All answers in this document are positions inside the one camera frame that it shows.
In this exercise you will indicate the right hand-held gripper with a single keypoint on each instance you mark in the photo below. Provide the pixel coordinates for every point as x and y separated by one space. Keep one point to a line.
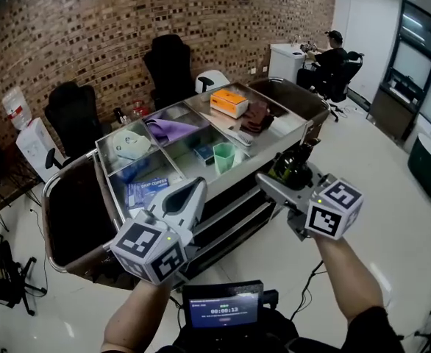
333 212

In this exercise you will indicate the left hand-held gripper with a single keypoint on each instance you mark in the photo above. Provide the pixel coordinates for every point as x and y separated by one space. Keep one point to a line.
145 248

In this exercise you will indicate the black round teapot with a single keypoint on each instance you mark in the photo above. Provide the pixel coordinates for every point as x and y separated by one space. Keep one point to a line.
292 167

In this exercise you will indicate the steel service cart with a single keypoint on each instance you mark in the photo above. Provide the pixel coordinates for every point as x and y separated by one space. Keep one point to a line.
197 103

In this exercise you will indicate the person's right forearm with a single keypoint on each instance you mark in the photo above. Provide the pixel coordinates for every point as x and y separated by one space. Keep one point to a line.
348 278

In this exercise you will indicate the person's left forearm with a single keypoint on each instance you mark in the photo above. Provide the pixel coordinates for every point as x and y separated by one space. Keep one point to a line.
134 314

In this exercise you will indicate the blue printed packet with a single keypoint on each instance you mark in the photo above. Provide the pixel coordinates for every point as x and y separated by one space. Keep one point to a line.
142 193

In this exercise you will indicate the small blue box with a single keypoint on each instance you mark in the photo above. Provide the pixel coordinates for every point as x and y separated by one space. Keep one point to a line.
203 154

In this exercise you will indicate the green plastic cup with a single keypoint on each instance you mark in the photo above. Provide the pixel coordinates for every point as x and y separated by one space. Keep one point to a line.
223 158

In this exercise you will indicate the white scrub brush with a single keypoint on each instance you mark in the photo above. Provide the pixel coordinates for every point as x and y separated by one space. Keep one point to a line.
243 138

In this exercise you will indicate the purple cloth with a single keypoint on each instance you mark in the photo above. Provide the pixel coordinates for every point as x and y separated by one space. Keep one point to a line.
175 131

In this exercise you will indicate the brown cloth stack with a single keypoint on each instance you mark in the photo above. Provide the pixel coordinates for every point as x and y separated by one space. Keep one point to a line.
257 118

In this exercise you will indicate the orange tissue box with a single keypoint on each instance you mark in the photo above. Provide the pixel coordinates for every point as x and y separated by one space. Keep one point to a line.
228 103

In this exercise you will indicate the red container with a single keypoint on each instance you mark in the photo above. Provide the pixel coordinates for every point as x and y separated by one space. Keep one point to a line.
139 109

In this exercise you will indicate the dark small bottle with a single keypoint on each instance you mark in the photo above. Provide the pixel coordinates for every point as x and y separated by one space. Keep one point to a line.
119 115

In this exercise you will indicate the black office chair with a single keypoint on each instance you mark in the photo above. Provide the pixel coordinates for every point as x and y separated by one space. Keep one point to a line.
167 68
342 83
74 120

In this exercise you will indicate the black chest-mounted screen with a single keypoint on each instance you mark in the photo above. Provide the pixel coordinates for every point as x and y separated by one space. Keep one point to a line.
223 307

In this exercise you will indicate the white cabinet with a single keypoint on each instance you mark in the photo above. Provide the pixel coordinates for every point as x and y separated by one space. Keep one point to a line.
285 63

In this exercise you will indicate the white chair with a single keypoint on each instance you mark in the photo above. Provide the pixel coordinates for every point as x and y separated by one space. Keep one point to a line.
210 79

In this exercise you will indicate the white water dispenser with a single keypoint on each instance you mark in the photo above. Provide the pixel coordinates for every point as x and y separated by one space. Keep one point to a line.
35 149

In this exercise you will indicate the person's black shirt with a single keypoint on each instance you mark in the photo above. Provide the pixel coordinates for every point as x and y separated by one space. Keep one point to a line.
377 333

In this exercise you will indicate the black-framed glass partition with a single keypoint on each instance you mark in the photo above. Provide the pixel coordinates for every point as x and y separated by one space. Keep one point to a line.
421 61

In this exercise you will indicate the clear water dispenser bottle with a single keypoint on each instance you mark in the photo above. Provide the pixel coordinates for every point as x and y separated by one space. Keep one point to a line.
16 109

